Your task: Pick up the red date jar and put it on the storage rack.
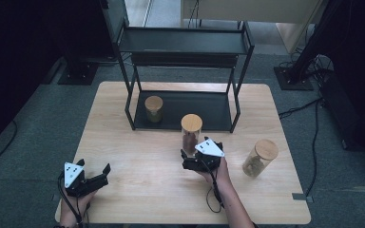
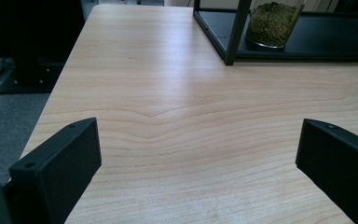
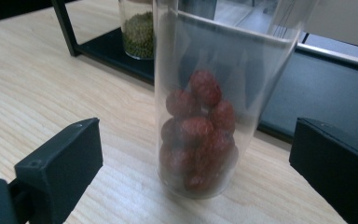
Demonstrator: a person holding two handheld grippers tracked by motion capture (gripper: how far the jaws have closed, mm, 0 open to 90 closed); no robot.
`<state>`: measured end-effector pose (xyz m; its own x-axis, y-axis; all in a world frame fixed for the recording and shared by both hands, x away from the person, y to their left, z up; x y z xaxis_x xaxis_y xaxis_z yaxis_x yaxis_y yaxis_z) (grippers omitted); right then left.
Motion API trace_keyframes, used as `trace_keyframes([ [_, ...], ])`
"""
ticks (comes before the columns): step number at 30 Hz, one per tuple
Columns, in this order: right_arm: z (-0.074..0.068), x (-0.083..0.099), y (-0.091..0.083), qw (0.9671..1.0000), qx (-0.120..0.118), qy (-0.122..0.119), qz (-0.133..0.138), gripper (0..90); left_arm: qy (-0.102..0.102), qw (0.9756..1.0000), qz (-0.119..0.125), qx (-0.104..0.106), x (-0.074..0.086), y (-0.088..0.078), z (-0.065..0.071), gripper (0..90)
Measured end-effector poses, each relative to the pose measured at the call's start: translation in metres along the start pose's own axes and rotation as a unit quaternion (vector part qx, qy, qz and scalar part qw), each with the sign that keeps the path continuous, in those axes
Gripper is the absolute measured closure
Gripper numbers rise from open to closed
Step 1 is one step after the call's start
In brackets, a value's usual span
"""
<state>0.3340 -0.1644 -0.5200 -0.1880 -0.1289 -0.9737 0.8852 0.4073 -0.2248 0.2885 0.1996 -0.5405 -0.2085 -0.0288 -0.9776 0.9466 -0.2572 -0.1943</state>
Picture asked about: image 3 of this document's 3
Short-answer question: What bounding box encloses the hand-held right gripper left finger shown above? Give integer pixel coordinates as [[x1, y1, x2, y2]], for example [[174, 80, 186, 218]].
[[13, 117, 104, 224]]

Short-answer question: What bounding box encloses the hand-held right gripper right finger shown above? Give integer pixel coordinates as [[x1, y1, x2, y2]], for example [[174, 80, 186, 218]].
[[288, 117, 358, 224]]

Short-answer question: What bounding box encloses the black metal shelf rack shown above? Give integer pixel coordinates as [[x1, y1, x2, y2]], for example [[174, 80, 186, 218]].
[[50, 0, 358, 146]]

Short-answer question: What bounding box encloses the glass jar of red dates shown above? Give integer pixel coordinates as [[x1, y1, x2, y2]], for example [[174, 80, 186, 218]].
[[152, 0, 320, 200]]

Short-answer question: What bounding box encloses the glass jar of green beans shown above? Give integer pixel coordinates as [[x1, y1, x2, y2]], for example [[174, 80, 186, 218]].
[[117, 0, 157, 61]]

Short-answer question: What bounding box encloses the beige cabinet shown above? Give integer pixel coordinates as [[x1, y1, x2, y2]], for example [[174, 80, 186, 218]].
[[302, 0, 358, 60]]

